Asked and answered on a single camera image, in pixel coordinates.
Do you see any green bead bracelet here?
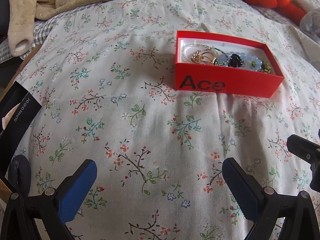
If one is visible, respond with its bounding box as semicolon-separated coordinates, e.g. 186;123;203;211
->
260;62;273;74

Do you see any light blue bead bracelet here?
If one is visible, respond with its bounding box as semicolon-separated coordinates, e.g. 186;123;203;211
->
216;51;264;73

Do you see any red Ace cardboard box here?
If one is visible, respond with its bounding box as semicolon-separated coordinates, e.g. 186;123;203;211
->
175;30;284;98

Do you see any gold ring with green stone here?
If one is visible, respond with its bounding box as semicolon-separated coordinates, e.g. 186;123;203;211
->
191;49;220;66

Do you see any black iQOO phone box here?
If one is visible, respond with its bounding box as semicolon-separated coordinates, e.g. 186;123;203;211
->
1;82;41;176

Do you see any floral bed sheet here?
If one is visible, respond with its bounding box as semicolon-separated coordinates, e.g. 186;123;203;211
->
16;0;319;239

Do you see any grey white crumpled clothing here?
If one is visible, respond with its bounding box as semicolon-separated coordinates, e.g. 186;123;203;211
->
299;9;320;44

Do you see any grey checked blanket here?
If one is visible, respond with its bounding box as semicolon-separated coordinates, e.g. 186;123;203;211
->
0;0;301;61

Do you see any orange pumpkin plush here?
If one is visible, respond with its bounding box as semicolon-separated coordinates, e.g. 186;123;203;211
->
244;0;306;26

